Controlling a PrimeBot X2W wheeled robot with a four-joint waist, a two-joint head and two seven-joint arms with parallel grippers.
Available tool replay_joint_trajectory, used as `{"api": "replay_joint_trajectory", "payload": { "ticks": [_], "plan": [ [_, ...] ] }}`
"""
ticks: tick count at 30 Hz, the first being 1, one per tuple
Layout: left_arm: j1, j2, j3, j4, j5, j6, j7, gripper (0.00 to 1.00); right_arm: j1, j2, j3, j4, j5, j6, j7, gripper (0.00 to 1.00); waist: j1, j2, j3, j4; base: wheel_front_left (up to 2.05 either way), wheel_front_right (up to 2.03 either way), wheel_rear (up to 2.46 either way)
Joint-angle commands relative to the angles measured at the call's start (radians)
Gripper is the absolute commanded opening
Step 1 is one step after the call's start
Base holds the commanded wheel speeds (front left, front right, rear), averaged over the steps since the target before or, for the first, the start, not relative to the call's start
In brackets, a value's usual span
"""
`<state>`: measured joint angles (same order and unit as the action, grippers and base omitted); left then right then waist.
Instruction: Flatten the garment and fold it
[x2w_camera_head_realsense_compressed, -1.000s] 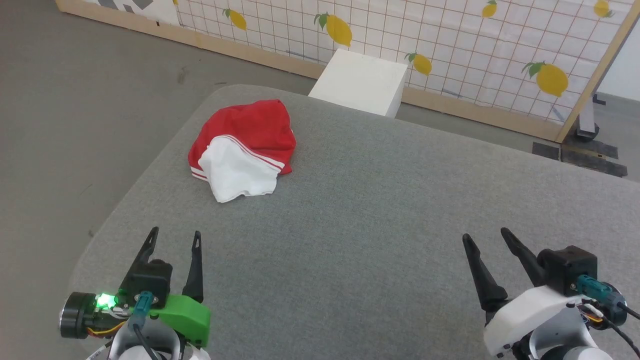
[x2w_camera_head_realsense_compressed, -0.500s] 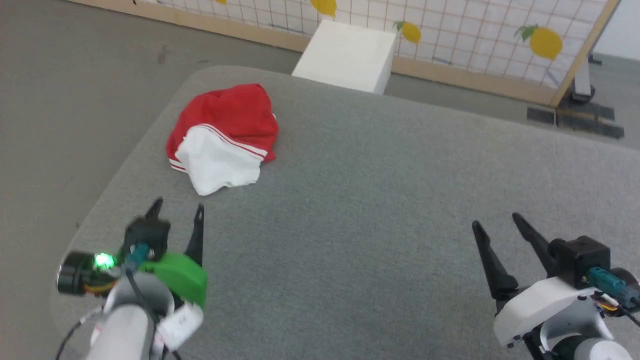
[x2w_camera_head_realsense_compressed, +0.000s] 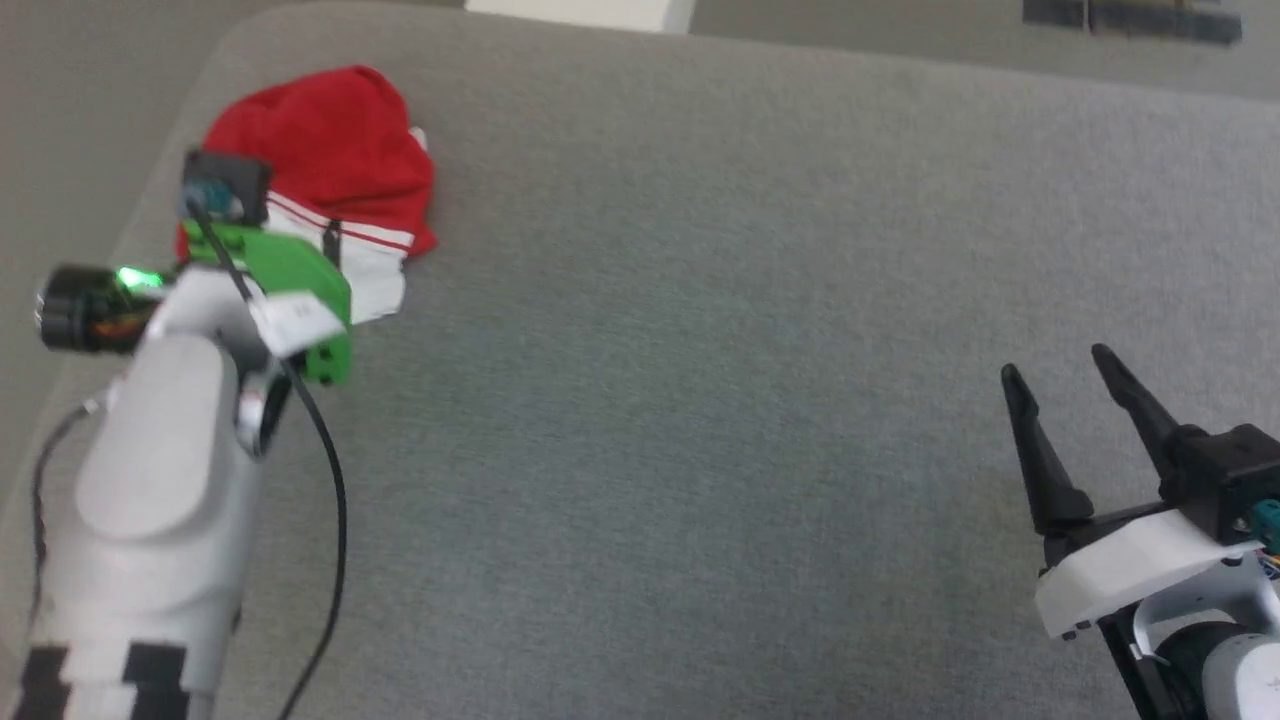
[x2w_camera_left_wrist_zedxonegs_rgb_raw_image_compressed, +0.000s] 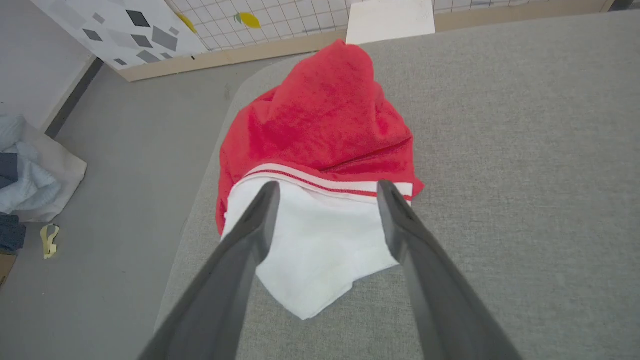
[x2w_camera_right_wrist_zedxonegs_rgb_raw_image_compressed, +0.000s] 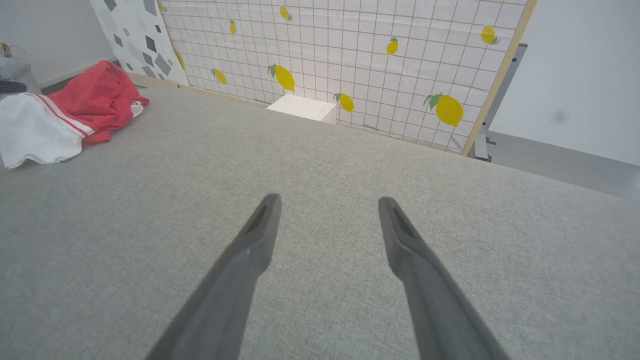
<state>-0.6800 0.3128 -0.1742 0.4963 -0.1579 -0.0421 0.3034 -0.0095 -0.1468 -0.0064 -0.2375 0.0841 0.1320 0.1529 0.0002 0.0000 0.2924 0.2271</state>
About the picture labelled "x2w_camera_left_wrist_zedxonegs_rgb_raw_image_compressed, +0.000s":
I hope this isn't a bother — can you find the brown cardboard piece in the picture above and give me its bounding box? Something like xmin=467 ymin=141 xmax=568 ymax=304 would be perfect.
xmin=0 ymin=252 xmax=18 ymax=289

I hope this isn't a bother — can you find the pale yellow strip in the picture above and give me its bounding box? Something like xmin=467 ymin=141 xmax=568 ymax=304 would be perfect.
xmin=40 ymin=224 xmax=61 ymax=260

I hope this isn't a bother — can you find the white rectangular box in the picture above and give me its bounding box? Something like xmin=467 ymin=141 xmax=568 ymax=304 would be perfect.
xmin=346 ymin=0 xmax=436 ymax=46

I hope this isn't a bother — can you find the light blue crumpled garment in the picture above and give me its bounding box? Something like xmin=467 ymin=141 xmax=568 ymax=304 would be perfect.
xmin=0 ymin=115 xmax=62 ymax=216

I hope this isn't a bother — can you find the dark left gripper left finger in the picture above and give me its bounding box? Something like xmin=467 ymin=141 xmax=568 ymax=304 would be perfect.
xmin=137 ymin=181 xmax=281 ymax=360

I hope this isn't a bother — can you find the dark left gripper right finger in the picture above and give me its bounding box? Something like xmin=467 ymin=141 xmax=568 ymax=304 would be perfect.
xmin=377 ymin=180 xmax=524 ymax=360

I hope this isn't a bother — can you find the lemon print grid panel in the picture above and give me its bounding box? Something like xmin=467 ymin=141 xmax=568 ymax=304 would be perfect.
xmin=117 ymin=0 xmax=616 ymax=83

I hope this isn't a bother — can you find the white cloth laundry bag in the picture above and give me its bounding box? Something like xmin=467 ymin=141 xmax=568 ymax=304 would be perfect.
xmin=0 ymin=122 xmax=88 ymax=224

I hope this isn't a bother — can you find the dark blue denim garment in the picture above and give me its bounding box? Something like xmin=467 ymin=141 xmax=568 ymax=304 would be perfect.
xmin=0 ymin=152 xmax=27 ymax=254

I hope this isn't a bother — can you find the grey diamond print white panel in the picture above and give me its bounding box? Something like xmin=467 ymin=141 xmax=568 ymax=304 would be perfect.
xmin=30 ymin=0 xmax=210 ymax=71

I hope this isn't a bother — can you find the red Bulls basketball jersey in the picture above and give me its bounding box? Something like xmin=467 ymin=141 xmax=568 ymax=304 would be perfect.
xmin=216 ymin=39 xmax=426 ymax=321

